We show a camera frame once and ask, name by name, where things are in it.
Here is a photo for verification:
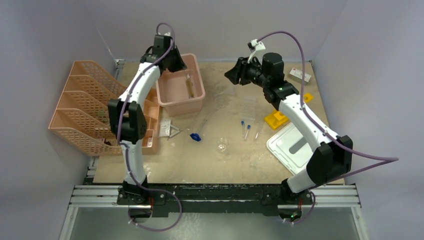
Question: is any clear glass tube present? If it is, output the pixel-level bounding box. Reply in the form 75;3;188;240
195;112;211;135

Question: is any pink plastic bin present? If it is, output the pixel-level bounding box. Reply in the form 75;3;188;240
156;53;206;117

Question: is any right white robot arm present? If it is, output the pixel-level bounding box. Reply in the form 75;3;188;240
224;52;353;204

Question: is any orange mesh file rack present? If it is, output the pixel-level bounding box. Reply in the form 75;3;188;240
48;60;127;156

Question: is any white plastic tray lid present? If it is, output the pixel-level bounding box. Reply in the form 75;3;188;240
266;122;332;175

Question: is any blue clamp clip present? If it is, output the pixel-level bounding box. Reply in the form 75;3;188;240
189;133;202;142

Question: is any yellow test tube rack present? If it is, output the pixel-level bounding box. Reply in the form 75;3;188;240
264;93;313;130

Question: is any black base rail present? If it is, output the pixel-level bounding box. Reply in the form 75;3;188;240
67;182;362;220

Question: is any clear plastic tube rack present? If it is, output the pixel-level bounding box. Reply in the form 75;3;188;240
240;96;257;122

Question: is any orange compartment organizer tray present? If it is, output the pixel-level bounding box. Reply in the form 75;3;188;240
142;88;161;155

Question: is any small white red box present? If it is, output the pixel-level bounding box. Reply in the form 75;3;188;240
288;68;312;85

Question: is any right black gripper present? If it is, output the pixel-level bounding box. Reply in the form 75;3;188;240
224;55;270;89

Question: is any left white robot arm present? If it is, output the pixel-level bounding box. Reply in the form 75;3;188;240
107;34;187;205

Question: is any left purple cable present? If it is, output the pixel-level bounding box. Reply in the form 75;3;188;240
115;22;184;233

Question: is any small glass beaker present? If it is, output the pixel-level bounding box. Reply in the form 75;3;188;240
215;137;229;153

